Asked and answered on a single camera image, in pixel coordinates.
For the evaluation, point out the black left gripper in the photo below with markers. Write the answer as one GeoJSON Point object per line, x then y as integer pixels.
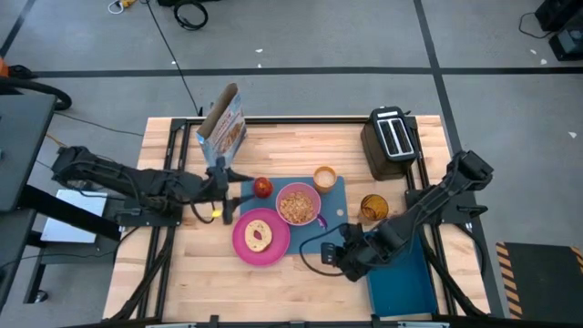
{"type": "Point", "coordinates": [218, 187]}

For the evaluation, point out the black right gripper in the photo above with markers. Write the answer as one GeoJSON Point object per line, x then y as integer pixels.
{"type": "Point", "coordinates": [364, 255]}

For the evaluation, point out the red apple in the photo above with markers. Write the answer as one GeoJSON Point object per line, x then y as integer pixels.
{"type": "Point", "coordinates": [263, 187]}

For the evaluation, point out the purple spoon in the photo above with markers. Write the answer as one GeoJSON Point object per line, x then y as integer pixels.
{"type": "Point", "coordinates": [322, 222]}

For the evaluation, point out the light pink bowl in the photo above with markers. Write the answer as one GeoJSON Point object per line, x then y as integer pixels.
{"type": "Point", "coordinates": [284, 193]}

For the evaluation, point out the yellow cup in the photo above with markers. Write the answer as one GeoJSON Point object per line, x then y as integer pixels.
{"type": "Point", "coordinates": [324, 189]}

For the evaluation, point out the bagel half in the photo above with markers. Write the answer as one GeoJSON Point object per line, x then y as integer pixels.
{"type": "Point", "coordinates": [252, 241]}

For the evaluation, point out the cinnamon squares cereal box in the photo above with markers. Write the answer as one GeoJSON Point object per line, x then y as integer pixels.
{"type": "Point", "coordinates": [225, 127]}

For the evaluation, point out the magenta plate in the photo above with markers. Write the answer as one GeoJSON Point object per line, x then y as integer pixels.
{"type": "Point", "coordinates": [280, 241]}

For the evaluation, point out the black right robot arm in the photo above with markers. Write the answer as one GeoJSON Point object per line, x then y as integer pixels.
{"type": "Point", "coordinates": [437, 196]}

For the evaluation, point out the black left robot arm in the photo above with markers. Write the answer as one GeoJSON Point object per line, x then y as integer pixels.
{"type": "Point", "coordinates": [136, 184]}

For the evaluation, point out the amber drinking glass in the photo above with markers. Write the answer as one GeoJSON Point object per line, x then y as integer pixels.
{"type": "Point", "coordinates": [374, 208]}

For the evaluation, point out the blue placemat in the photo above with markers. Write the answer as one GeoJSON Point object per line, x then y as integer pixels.
{"type": "Point", "coordinates": [334, 200]}

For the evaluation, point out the cereal squares pile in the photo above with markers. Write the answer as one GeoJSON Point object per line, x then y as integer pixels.
{"type": "Point", "coordinates": [297, 207]}

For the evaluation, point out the white rice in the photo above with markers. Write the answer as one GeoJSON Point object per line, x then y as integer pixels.
{"type": "Point", "coordinates": [325, 178]}

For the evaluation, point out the blue plastic bin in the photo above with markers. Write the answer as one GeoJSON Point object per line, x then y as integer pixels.
{"type": "Point", "coordinates": [401, 287]}

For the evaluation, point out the black toaster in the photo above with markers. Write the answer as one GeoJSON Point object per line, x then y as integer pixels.
{"type": "Point", "coordinates": [387, 141]}

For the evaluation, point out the white flat box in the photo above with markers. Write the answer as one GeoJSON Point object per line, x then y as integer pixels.
{"type": "Point", "coordinates": [73, 214]}

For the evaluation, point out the hazard striped black mat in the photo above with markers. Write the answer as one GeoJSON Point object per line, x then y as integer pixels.
{"type": "Point", "coordinates": [542, 278]}

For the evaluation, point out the white yellow plug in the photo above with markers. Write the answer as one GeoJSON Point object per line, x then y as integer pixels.
{"type": "Point", "coordinates": [119, 5]}

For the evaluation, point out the black desk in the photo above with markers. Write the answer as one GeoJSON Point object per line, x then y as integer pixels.
{"type": "Point", "coordinates": [23, 150]}

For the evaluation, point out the black equipment case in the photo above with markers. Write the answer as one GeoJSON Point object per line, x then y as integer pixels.
{"type": "Point", "coordinates": [565, 27]}

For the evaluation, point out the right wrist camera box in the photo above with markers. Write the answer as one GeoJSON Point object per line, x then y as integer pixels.
{"type": "Point", "coordinates": [329, 254]}

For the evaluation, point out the black aluminium table frame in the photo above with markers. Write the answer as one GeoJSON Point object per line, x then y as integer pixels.
{"type": "Point", "coordinates": [296, 120]}

